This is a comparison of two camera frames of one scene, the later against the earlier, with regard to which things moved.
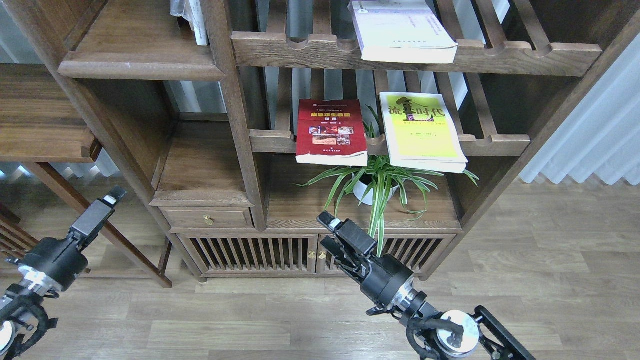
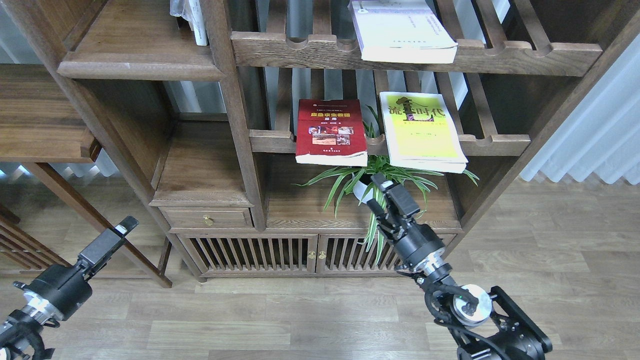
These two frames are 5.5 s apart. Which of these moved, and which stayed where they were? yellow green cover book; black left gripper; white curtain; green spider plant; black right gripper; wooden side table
Moved: black left gripper; black right gripper
Stayed: wooden side table; green spider plant; yellow green cover book; white curtain
